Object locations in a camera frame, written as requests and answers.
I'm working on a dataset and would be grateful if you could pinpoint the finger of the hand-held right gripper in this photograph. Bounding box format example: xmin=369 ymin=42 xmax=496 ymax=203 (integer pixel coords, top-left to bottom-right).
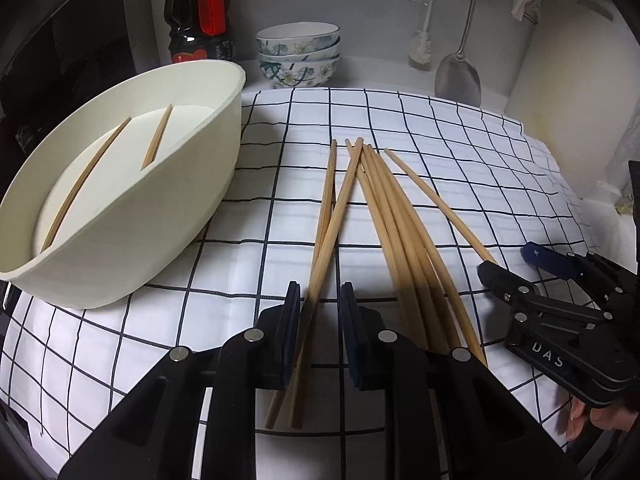
xmin=519 ymin=241 xmax=628 ymax=303
xmin=476 ymin=259 xmax=615 ymax=327

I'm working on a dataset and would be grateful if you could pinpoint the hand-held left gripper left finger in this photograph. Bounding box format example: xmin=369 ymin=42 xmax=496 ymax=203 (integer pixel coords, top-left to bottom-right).
xmin=57 ymin=281 xmax=304 ymax=480

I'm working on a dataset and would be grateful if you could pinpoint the floral ceramic bowl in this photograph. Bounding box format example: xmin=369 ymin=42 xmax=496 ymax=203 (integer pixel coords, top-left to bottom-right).
xmin=256 ymin=21 xmax=341 ymax=57
xmin=258 ymin=56 xmax=339 ymax=90
xmin=257 ymin=46 xmax=341 ymax=64

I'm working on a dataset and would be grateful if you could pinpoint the black gas stove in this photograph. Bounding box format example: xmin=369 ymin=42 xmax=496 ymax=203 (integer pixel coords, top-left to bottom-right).
xmin=0 ymin=0 xmax=146 ymax=133

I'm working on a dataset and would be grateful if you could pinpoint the cream plastic basin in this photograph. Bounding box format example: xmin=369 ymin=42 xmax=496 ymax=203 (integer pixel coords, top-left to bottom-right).
xmin=0 ymin=59 xmax=247 ymax=310

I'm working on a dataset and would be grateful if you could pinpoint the person's right hand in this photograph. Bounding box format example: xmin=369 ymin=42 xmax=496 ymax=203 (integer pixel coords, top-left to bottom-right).
xmin=564 ymin=399 xmax=633 ymax=442

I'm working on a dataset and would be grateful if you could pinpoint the white black checked cloth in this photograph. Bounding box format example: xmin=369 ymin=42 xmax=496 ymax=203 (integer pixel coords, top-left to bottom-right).
xmin=0 ymin=87 xmax=601 ymax=480

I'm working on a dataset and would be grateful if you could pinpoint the white bottle brush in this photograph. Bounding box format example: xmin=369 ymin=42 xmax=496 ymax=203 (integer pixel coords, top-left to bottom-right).
xmin=407 ymin=0 xmax=441 ymax=69

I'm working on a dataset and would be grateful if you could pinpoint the dark soy sauce bottle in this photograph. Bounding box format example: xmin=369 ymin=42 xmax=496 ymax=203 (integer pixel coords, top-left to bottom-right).
xmin=165 ymin=0 xmax=237 ymax=65

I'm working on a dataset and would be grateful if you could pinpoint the pile of wooden chopsticks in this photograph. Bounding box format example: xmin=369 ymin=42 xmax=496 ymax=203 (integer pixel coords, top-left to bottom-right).
xmin=344 ymin=139 xmax=498 ymax=368

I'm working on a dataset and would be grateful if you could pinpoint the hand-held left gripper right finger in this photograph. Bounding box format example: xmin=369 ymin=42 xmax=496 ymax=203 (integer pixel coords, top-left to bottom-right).
xmin=338 ymin=281 xmax=586 ymax=480

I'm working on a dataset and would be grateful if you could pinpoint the long wooden chopstick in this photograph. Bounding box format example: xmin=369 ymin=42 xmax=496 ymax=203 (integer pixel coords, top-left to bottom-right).
xmin=40 ymin=117 xmax=132 ymax=253
xmin=290 ymin=139 xmax=339 ymax=431
xmin=142 ymin=104 xmax=174 ymax=170
xmin=264 ymin=137 xmax=365 ymax=430

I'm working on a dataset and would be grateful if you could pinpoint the hanging metal ladle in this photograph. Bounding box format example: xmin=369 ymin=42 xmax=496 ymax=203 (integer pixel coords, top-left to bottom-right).
xmin=433 ymin=0 xmax=487 ymax=109

